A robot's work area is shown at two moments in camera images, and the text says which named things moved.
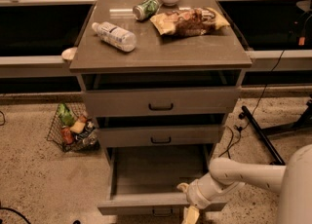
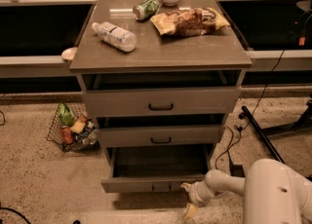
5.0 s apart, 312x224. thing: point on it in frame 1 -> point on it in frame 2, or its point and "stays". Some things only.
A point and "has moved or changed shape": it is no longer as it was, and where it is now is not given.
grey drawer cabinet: x=160 y=79 stays
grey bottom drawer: x=144 y=180 has moved or changed shape
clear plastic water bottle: x=116 y=35 stays
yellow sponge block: x=78 y=127 stays
